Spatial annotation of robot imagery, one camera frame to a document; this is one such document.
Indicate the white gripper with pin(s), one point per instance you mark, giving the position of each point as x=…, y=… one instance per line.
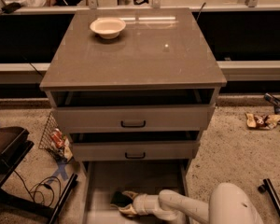
x=141, y=203

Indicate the green yellow sponge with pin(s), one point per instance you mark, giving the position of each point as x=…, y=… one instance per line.
x=121, y=199

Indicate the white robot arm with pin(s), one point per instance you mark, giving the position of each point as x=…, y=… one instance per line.
x=228, y=204

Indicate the bottom open grey drawer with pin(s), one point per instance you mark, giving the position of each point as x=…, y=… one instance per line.
x=104, y=178

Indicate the middle grey drawer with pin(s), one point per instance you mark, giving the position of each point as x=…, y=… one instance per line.
x=130, y=151

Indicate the top grey drawer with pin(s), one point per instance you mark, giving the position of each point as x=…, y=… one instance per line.
x=133, y=118

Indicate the grey drawer cabinet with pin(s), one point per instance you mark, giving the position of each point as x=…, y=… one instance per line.
x=160, y=59

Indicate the orange snack packet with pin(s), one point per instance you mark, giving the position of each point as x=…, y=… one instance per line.
x=57, y=137

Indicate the black bar on floor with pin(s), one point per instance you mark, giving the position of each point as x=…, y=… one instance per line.
x=267, y=186

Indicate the crumpled snack wrapper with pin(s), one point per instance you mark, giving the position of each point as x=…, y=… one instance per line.
x=262, y=122

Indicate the white bowl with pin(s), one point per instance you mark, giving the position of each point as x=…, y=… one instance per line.
x=108, y=28

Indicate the blue snack packet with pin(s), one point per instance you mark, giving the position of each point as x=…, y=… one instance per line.
x=274, y=101

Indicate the black clip on ledge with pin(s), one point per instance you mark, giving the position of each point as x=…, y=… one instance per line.
x=140, y=2

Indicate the wire mesh basket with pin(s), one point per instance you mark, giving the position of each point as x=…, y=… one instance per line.
x=64, y=153

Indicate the black cart frame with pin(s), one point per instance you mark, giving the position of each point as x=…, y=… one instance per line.
x=14, y=146

